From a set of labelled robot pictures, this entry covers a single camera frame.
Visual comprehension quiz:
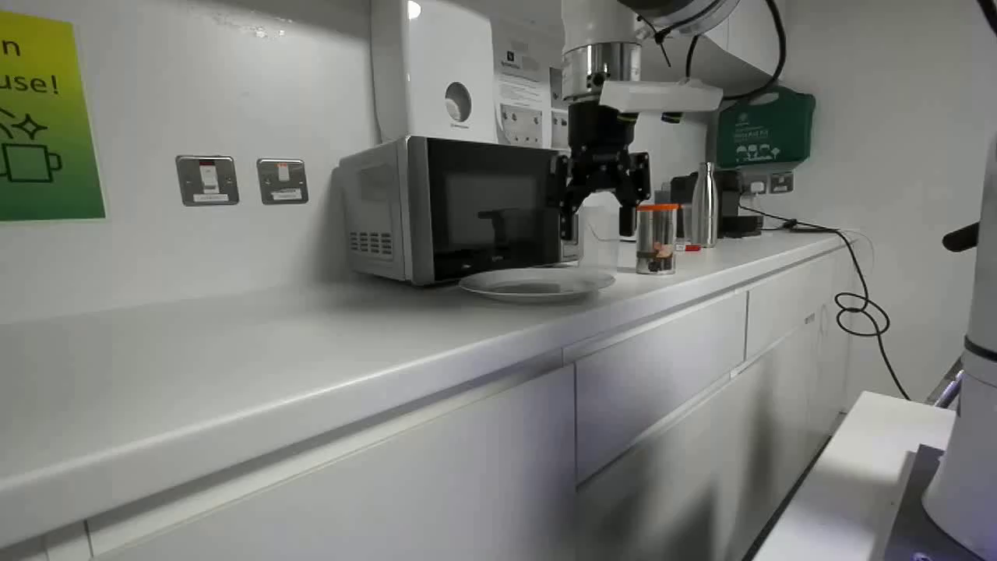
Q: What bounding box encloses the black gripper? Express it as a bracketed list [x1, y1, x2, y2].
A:
[558, 97, 653, 244]

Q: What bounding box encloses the colourless plastic cup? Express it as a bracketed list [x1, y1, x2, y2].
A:
[577, 188, 626, 274]

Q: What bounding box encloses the silver microwave oven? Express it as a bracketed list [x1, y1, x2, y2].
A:
[335, 134, 571, 289]

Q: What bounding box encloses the glass jar orange lid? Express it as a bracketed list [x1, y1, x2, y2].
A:
[634, 201, 682, 276]

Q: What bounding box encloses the steel flask bottle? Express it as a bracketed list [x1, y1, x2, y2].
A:
[693, 159, 723, 253]

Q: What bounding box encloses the white ceramic plate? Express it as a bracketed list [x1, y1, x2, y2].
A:
[456, 265, 621, 306]

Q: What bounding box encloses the black coffee machine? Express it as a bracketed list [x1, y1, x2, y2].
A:
[712, 167, 766, 241]

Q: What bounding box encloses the green first aid box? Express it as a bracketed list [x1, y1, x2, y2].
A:
[710, 87, 818, 171]

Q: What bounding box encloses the white cabinet drawer front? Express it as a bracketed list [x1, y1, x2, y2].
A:
[740, 247, 857, 361]
[571, 289, 750, 485]

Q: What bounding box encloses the white paper towel dispenser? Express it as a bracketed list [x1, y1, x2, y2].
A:
[369, 0, 502, 148]

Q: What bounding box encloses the white cabinet door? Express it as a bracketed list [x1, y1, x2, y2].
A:
[88, 361, 580, 561]
[573, 345, 857, 561]

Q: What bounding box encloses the grey wrist camera bar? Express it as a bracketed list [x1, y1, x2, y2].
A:
[597, 77, 725, 116]

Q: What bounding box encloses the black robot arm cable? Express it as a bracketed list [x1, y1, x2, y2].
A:
[723, 0, 791, 107]

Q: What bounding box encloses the long black power cable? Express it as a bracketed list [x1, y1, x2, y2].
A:
[746, 205, 916, 405]

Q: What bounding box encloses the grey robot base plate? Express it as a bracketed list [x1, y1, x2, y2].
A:
[880, 442, 986, 561]

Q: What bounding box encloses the green yellow wall poster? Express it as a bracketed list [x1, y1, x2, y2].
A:
[0, 9, 108, 225]

